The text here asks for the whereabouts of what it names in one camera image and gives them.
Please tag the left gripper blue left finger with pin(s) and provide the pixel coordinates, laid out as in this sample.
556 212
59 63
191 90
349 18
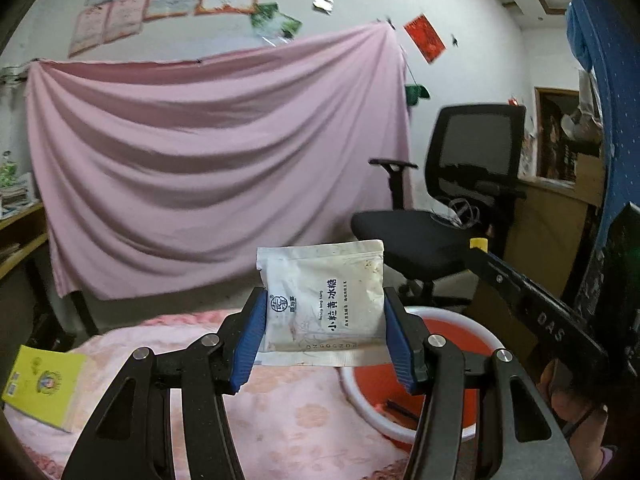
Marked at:
128 434

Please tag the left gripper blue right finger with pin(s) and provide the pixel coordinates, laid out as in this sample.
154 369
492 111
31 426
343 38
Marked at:
517 436

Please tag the white sugar packet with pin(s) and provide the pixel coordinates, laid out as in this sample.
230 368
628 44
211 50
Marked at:
325 305

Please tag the yellow cap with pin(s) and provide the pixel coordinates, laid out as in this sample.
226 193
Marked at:
479 243

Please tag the person right hand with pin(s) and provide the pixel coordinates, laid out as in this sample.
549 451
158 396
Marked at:
587 423

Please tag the floral pink quilt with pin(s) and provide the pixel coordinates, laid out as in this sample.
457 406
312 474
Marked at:
286 422

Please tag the yellow book stack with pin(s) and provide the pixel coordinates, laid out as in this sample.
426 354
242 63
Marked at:
45 385

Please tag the black office chair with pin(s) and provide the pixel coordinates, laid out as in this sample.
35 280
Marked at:
471 168

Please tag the pink hanging sheet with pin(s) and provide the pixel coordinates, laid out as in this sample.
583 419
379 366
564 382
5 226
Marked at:
161 177

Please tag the wooden shelf unit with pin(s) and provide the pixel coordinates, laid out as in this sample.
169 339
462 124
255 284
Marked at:
21 234

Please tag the paper pile on shelf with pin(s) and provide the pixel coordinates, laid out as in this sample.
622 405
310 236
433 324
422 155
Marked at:
17 192

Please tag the green hanging bag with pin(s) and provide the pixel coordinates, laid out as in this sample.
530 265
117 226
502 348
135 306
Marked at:
414 93

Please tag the red paper poster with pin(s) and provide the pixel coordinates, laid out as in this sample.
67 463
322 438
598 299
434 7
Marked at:
425 38

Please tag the wall certificates cluster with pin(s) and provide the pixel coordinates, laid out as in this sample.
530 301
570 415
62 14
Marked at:
105 21

